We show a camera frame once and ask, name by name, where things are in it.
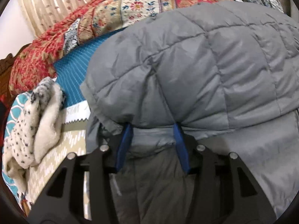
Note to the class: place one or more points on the teal patterned pillow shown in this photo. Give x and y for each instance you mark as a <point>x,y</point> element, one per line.
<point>13,115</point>

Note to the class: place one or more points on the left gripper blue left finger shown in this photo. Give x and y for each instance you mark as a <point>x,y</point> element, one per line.
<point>61,200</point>

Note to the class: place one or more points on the red floral patchwork quilt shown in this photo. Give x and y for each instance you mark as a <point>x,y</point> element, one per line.
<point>93,19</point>

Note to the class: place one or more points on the patterned bed sheet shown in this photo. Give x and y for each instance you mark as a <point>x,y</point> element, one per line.
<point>71,71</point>

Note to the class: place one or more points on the grey quilted puffer jacket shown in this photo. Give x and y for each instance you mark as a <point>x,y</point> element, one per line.
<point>227,72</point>

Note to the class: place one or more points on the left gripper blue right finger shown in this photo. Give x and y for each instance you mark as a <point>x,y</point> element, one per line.
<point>225,191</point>

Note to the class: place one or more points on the brown wooden headboard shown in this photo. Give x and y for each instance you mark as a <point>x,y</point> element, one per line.
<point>6,98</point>

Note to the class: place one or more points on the white dotted fleece blanket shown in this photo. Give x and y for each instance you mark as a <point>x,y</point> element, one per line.
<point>36,131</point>

